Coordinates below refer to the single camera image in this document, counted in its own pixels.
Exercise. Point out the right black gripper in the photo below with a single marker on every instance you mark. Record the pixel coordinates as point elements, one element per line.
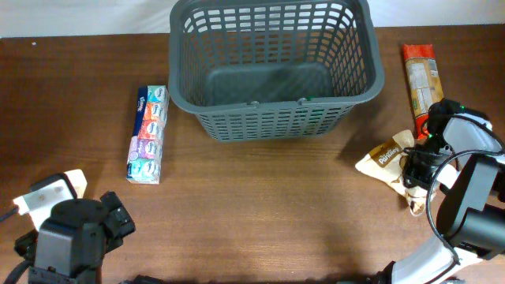
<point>408,171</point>

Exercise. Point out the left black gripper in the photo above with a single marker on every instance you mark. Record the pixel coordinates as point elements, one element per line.
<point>126,224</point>

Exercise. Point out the beige snack bag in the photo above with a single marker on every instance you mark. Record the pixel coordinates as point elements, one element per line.
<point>386,163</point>
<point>78,181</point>

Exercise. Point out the colourful tissue pack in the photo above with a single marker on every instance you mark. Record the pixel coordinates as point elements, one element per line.
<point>146,145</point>

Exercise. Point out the red pasta packet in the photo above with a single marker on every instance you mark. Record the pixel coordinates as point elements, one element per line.
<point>424,82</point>

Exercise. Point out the green lidded seasoning jar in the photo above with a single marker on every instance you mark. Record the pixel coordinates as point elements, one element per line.
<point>315,122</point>

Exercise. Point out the grey plastic basket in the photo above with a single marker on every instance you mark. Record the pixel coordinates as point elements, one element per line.
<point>246,68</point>

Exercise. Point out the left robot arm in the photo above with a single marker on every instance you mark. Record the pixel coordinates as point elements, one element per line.
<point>71,243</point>

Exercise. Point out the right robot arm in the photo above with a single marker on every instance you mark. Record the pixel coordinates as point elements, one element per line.
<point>457,167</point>

